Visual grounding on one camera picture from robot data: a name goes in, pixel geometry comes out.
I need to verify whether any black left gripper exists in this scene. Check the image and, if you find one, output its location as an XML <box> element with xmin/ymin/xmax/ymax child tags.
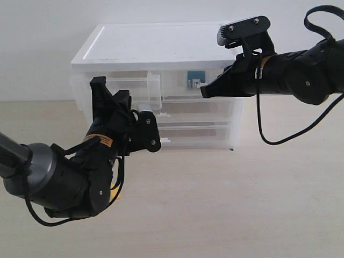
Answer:
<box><xmin>83</xmin><ymin>76</ymin><xmax>139</xmax><ymax>167</ymax></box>

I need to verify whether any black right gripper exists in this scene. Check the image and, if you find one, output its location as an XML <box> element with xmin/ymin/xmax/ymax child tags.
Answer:
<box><xmin>200</xmin><ymin>51</ymin><xmax>271</xmax><ymax>98</ymax></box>

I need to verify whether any white blue pill bottle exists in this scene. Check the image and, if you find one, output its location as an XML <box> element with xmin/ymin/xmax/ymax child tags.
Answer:
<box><xmin>187</xmin><ymin>70</ymin><xmax>206</xmax><ymax>89</ymax></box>

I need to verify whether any yellow cheese wedge toy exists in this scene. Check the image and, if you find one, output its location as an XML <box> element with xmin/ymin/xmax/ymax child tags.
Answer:
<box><xmin>110</xmin><ymin>182</ymin><xmax>119</xmax><ymax>201</ymax></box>

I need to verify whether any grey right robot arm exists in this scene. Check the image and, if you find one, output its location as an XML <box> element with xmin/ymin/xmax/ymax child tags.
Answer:
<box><xmin>200</xmin><ymin>40</ymin><xmax>343</xmax><ymax>105</ymax></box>

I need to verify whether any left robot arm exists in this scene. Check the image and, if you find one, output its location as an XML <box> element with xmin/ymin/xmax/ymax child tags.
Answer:
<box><xmin>1</xmin><ymin>76</ymin><xmax>135</xmax><ymax>220</ymax></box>

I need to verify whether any middle wide clear drawer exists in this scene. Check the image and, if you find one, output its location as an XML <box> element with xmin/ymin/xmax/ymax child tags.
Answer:
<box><xmin>154</xmin><ymin>99</ymin><xmax>241</xmax><ymax>127</ymax></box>

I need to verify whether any wide clear drawer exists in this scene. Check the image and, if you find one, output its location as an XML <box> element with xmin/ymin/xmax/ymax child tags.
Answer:
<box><xmin>159</xmin><ymin>125</ymin><xmax>239</xmax><ymax>150</ymax></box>
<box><xmin>154</xmin><ymin>99</ymin><xmax>241</xmax><ymax>127</ymax></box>

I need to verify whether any bottom wide clear drawer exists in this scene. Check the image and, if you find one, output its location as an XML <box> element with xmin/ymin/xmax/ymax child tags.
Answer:
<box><xmin>159</xmin><ymin>125</ymin><xmax>239</xmax><ymax>150</ymax></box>

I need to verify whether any white plastic drawer cabinet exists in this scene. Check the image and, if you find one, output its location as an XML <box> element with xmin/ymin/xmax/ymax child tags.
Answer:
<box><xmin>70</xmin><ymin>21</ymin><xmax>242</xmax><ymax>136</ymax></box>

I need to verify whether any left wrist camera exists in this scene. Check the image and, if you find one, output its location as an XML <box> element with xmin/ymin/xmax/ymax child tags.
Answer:
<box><xmin>128</xmin><ymin>104</ymin><xmax>161</xmax><ymax>153</ymax></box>

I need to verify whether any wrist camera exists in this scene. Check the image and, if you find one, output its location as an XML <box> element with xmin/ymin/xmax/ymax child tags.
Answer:
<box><xmin>217</xmin><ymin>16</ymin><xmax>276</xmax><ymax>59</ymax></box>
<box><xmin>128</xmin><ymin>104</ymin><xmax>161</xmax><ymax>153</ymax></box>

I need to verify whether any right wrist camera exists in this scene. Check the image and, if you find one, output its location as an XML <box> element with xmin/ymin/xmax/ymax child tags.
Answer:
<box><xmin>217</xmin><ymin>16</ymin><xmax>276</xmax><ymax>59</ymax></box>

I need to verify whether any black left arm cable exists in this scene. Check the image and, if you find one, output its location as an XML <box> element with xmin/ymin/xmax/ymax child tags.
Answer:
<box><xmin>16</xmin><ymin>111</ymin><xmax>140</xmax><ymax>227</ymax></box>

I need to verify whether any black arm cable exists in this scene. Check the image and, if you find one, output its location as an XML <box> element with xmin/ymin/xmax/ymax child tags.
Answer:
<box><xmin>16</xmin><ymin>111</ymin><xmax>140</xmax><ymax>227</ymax></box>
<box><xmin>241</xmin><ymin>4</ymin><xmax>344</xmax><ymax>146</ymax></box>

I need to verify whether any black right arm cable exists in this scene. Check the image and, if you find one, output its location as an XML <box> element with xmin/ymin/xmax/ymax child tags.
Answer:
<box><xmin>241</xmin><ymin>4</ymin><xmax>344</xmax><ymax>146</ymax></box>

